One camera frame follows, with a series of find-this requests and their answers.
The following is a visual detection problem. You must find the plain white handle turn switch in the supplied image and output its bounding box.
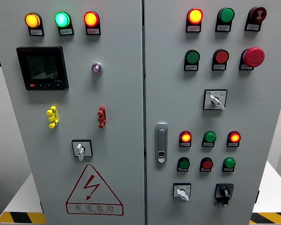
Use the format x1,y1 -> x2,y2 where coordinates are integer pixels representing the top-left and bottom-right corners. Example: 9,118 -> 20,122
71,139 -> 94,162

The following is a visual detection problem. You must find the pale grey cabinet door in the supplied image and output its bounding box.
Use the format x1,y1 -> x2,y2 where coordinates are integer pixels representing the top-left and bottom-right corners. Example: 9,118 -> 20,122
0,0 -> 146,225
144,0 -> 281,225

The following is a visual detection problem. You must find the silver door lock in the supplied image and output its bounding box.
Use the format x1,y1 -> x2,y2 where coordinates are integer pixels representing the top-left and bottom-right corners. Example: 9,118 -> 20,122
155,122 -> 169,164

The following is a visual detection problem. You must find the small red round lamp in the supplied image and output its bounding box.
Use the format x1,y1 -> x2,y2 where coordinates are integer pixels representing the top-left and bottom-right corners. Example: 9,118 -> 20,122
179,130 -> 192,143
227,130 -> 242,143

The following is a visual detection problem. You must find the white round lamp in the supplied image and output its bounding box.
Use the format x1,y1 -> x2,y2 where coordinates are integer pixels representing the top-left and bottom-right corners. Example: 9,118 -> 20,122
91,61 -> 104,75

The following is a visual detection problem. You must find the small green push button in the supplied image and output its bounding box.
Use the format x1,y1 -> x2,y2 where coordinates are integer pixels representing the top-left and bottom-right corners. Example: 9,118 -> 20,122
177,157 -> 191,170

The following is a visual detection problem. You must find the small green round lamp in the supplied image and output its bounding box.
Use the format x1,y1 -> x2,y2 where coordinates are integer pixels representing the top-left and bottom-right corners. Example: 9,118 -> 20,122
202,130 -> 217,143
222,157 -> 236,169

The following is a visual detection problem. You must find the large green push button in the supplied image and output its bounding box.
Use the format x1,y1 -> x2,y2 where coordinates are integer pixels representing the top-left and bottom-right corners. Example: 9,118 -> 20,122
184,49 -> 201,65

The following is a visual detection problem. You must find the red warning triangle sticker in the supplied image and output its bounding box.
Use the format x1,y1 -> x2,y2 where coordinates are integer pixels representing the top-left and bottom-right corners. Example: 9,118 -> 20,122
65,164 -> 124,216

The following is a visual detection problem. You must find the small red push button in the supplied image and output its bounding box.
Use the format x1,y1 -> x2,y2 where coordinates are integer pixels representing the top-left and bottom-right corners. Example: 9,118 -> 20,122
200,157 -> 214,170

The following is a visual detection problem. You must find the large red push button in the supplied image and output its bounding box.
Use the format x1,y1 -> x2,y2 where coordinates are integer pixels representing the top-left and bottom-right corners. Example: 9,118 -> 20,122
212,49 -> 230,65

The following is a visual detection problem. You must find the large red round lamp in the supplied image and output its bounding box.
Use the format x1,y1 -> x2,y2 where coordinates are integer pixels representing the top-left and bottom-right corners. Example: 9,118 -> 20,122
83,11 -> 100,28
186,8 -> 204,25

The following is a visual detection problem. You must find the black display meter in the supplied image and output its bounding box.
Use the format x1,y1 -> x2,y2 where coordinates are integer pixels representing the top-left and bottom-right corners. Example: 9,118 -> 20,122
16,45 -> 69,91

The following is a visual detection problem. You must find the bright green round lamp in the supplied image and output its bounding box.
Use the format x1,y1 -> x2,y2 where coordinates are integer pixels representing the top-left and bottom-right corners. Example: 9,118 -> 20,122
54,11 -> 72,28

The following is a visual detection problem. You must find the large red stop button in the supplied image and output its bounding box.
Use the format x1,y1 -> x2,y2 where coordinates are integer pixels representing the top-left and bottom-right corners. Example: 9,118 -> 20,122
239,47 -> 266,68

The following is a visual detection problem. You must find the large dark green lamp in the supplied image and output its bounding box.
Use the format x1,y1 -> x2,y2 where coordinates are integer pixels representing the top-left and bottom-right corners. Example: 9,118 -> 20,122
217,7 -> 235,24

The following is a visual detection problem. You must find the yellow round lamp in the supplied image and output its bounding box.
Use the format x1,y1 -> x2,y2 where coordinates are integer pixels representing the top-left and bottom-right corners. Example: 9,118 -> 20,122
24,12 -> 42,29

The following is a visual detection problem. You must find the dark red buzzer lamp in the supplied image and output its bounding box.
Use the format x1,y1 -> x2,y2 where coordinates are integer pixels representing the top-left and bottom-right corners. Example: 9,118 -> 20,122
247,6 -> 267,24

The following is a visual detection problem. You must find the black yellow striped tape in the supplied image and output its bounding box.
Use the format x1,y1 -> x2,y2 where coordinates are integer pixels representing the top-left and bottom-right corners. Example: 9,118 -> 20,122
0,212 -> 47,225
249,212 -> 281,225

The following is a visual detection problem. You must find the small red handle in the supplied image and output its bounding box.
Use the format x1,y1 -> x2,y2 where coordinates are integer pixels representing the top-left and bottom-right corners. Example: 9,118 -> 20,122
97,105 -> 107,129

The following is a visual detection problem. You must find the large white handle turn switch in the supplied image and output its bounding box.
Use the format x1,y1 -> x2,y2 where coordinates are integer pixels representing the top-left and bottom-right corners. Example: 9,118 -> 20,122
202,89 -> 228,111

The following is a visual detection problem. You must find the small yellow handle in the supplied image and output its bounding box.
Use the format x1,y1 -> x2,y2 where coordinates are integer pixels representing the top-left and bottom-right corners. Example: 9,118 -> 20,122
46,105 -> 59,129

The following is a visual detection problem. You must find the small white handle turn switch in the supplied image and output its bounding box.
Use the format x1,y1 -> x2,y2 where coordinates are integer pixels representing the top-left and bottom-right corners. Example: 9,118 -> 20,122
173,183 -> 192,202

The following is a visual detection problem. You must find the black handle turn switch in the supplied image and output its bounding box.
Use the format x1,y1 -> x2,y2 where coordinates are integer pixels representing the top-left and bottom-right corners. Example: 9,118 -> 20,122
214,183 -> 234,208

